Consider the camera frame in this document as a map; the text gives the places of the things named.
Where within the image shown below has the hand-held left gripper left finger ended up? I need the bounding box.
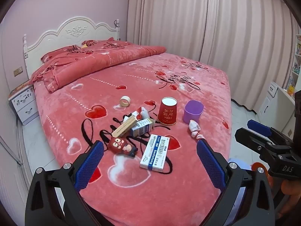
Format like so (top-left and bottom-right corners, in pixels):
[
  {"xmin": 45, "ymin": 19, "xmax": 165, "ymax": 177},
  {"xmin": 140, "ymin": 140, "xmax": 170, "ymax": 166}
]
[{"xmin": 25, "ymin": 140, "xmax": 105, "ymax": 226}]

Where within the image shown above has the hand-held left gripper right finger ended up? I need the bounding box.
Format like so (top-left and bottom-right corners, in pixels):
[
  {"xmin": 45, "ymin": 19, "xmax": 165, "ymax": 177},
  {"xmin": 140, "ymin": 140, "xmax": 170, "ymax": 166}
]
[{"xmin": 196, "ymin": 139, "xmax": 275, "ymax": 226}]

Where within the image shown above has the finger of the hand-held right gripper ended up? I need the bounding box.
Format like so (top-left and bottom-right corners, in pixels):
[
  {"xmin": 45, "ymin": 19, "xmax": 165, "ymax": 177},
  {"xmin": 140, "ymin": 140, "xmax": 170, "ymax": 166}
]
[
  {"xmin": 247, "ymin": 120, "xmax": 293, "ymax": 144},
  {"xmin": 235, "ymin": 127, "xmax": 283, "ymax": 157}
]

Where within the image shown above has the red cartoon figure toy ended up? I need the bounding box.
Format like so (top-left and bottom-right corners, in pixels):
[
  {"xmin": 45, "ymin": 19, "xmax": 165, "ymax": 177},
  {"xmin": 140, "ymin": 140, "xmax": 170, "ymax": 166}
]
[{"xmin": 108, "ymin": 135, "xmax": 138, "ymax": 157}]

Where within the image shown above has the beige long carton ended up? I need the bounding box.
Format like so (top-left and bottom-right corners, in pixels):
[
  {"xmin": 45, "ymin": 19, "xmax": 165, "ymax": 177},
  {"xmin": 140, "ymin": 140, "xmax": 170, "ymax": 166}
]
[{"xmin": 112, "ymin": 114, "xmax": 138, "ymax": 138}]

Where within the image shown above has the white blue medicine box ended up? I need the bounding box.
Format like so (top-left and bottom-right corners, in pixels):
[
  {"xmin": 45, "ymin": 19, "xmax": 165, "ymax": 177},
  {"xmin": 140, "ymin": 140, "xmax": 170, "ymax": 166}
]
[{"xmin": 140, "ymin": 134, "xmax": 171, "ymax": 172}]

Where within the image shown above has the small white blue carton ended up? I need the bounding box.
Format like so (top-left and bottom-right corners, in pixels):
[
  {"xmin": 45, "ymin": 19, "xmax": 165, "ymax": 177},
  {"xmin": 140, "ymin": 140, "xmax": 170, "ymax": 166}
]
[{"xmin": 130, "ymin": 119, "xmax": 154, "ymax": 137}]

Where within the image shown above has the red paper cup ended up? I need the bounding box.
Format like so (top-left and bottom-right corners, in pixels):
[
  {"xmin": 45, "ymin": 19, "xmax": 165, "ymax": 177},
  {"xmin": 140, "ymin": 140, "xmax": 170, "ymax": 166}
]
[{"xmin": 156, "ymin": 97, "xmax": 177, "ymax": 125}]

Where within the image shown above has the person's right hand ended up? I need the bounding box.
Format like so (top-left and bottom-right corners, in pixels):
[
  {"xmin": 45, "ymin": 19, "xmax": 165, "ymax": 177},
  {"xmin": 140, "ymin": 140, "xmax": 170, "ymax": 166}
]
[{"xmin": 281, "ymin": 179, "xmax": 301, "ymax": 217}]

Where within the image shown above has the white desk cabinet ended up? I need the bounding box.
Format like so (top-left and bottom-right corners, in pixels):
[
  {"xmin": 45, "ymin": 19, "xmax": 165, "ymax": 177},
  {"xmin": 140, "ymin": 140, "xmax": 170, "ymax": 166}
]
[{"xmin": 257, "ymin": 81, "xmax": 297, "ymax": 123}]

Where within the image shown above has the purple plastic cup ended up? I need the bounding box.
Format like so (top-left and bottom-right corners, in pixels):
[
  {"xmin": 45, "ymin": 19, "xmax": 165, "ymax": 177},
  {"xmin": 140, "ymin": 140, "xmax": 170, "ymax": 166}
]
[{"xmin": 184, "ymin": 100, "xmax": 204, "ymax": 124}]

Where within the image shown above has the white bookshelf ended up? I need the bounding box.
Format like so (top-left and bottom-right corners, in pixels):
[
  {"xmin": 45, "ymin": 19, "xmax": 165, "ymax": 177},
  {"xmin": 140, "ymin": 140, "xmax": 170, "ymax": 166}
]
[{"xmin": 286, "ymin": 34, "xmax": 301, "ymax": 97}]

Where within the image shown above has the white wardrobe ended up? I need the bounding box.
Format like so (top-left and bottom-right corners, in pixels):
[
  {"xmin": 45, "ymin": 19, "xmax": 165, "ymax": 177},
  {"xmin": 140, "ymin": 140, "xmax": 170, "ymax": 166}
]
[{"xmin": 0, "ymin": 71, "xmax": 33, "ymax": 217}]

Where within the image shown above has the white nightstand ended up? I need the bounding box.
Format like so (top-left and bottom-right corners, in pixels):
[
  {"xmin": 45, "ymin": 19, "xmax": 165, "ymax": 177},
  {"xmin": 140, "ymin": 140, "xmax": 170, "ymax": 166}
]
[{"xmin": 9, "ymin": 85, "xmax": 39, "ymax": 126}]

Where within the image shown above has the pink heart printed blanket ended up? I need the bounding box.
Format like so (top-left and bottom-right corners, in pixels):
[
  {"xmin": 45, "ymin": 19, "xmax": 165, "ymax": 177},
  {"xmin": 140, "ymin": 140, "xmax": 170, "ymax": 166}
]
[{"xmin": 33, "ymin": 52, "xmax": 233, "ymax": 226}]

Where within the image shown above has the folded pink quilt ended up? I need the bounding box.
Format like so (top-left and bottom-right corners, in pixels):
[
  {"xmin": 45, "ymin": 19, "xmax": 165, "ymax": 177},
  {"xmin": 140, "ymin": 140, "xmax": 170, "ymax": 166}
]
[{"xmin": 30, "ymin": 39, "xmax": 167, "ymax": 93}]

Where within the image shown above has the flat cardboard box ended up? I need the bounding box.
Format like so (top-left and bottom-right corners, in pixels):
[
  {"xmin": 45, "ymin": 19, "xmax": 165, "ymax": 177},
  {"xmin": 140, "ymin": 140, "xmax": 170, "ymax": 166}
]
[{"xmin": 8, "ymin": 80, "xmax": 33, "ymax": 100}]

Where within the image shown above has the pale pink curtain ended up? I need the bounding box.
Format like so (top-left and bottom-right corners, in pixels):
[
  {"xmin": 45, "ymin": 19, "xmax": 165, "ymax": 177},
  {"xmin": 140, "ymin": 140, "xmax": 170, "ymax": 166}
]
[{"xmin": 127, "ymin": 0, "xmax": 301, "ymax": 110}]

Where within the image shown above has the pink printed pillow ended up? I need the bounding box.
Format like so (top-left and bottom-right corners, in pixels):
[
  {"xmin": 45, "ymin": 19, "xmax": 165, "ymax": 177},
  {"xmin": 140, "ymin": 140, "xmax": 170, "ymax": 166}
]
[
  {"xmin": 41, "ymin": 45, "xmax": 83, "ymax": 63},
  {"xmin": 81, "ymin": 40, "xmax": 99, "ymax": 49}
]

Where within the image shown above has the white carved bed headboard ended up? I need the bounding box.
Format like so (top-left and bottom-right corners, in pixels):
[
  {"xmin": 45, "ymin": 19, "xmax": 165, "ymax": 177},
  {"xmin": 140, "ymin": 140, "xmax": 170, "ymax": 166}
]
[{"xmin": 23, "ymin": 16, "xmax": 120, "ymax": 80}]

